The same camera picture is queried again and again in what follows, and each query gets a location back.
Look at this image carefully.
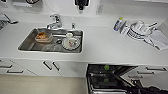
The narrow white drawer unit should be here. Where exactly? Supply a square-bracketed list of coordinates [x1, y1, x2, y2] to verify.
[120, 65, 168, 90]

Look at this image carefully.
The small chrome sink knob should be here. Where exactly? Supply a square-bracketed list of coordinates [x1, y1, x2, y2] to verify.
[70, 22, 76, 30]

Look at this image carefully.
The white two-door base cabinet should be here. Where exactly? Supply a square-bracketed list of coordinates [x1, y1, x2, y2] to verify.
[9, 59, 89, 79]

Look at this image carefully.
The stainless steel dishwasher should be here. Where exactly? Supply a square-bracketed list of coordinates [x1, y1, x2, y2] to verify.
[85, 64, 138, 94]

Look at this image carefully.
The white cup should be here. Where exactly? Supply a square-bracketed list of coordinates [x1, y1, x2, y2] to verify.
[65, 32, 75, 46]

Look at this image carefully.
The steel sink basin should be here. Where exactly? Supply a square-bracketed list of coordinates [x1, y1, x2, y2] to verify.
[17, 27, 84, 54]

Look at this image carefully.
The stack of white plates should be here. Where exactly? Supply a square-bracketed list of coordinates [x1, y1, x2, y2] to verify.
[129, 20, 158, 41]

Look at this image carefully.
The blue white dish soap bottle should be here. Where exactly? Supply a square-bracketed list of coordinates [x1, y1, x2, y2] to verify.
[113, 17, 124, 32]

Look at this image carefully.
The chrome sink faucet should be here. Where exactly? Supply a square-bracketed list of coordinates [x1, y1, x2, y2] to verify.
[46, 13, 64, 30]

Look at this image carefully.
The steel paper towel dispenser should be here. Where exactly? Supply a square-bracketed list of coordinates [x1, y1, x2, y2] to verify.
[12, 0, 42, 6]

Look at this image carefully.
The white wall outlet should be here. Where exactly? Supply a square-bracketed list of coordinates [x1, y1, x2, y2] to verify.
[96, 4, 103, 15]

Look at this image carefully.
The wide white drawer unit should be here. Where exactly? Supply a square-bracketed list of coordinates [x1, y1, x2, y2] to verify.
[0, 58, 36, 76]

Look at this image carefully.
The bowl with orange food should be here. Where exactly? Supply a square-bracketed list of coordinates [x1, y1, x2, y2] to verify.
[34, 31, 53, 43]

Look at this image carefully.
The black wall soap dispenser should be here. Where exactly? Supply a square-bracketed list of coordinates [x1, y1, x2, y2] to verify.
[73, 0, 90, 11]

